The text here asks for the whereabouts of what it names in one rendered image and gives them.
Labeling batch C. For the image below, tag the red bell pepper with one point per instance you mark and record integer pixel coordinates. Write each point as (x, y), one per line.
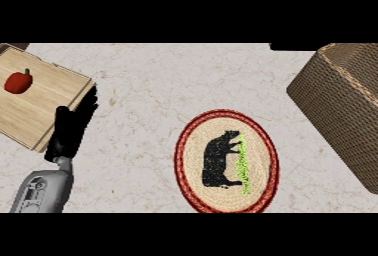
(18, 82)

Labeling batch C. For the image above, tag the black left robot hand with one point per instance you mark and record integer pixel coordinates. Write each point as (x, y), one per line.
(68, 130)

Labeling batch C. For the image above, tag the dark brown object corner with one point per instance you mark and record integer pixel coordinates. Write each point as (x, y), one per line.
(13, 46)

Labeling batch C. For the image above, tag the wooden cutting board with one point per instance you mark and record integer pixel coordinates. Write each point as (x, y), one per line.
(34, 100)

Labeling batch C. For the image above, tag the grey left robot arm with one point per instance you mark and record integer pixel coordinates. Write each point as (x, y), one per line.
(44, 190)

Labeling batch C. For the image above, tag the oval woven placemat with bear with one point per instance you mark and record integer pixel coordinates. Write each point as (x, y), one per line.
(226, 161)

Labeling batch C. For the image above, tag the brown wicker basket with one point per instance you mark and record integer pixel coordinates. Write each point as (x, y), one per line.
(339, 110)

